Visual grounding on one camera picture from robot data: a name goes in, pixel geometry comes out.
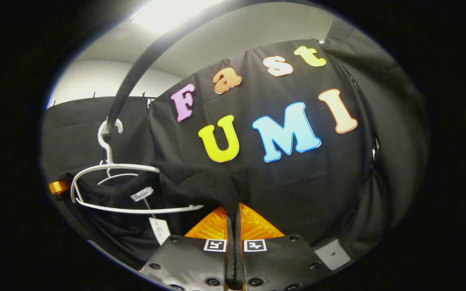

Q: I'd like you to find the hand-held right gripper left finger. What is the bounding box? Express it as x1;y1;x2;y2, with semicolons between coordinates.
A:
139;206;234;291

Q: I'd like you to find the black backdrop cloth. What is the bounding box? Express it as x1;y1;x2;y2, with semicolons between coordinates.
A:
41;18;430;259

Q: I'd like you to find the white paper hang tag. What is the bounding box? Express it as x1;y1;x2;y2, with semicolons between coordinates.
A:
148;217;172;246

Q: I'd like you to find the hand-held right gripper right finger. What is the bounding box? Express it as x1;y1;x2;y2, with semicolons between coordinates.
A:
236;202;331;291

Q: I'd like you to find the white clothes hanger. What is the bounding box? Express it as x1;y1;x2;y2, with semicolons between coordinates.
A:
97;160;139;186
70;118;204;215

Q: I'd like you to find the black knit garment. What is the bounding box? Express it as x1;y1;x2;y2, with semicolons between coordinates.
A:
64;161;252;272

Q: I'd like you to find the black metal clothes rack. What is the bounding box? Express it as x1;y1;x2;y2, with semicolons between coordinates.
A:
103;0;266;142

